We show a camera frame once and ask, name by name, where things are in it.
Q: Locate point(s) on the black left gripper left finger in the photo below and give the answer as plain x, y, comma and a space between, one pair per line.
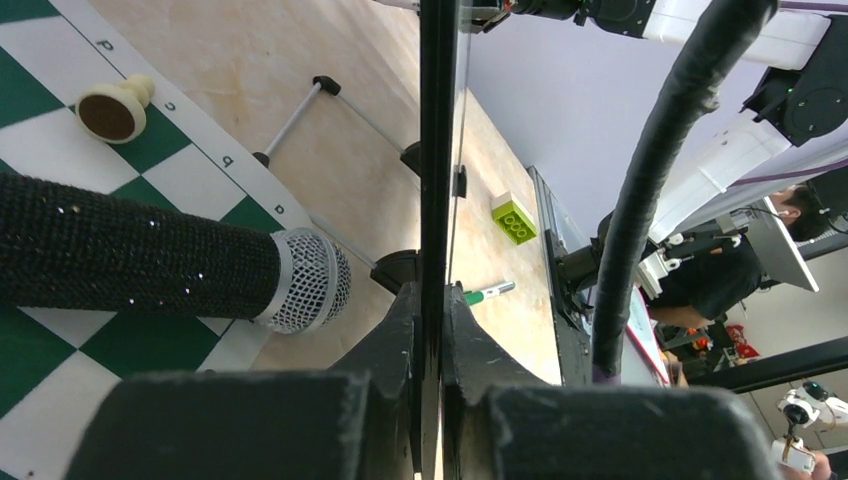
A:
353, 420

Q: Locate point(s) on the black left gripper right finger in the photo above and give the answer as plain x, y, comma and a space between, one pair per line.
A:
500, 421

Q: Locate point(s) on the white whiteboard black frame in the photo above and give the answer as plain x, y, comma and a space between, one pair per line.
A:
405, 72

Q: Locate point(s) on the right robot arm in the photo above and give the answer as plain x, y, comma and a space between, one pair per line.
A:
720, 36

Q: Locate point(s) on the green capped marker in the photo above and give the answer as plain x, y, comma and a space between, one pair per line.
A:
474, 297

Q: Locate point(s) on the green lego brick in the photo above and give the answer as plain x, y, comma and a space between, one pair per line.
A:
513, 219

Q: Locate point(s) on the person in black shirt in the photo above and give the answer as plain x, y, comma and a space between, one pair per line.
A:
702, 289

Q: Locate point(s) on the green white chess mat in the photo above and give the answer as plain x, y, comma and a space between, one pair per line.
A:
117, 195

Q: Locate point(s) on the black sparkly microphone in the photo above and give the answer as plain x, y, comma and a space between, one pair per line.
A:
67, 248

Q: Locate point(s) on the cream chess pawn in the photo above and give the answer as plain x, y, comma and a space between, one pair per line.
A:
115, 113

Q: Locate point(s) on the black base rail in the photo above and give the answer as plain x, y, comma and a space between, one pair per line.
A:
560, 236

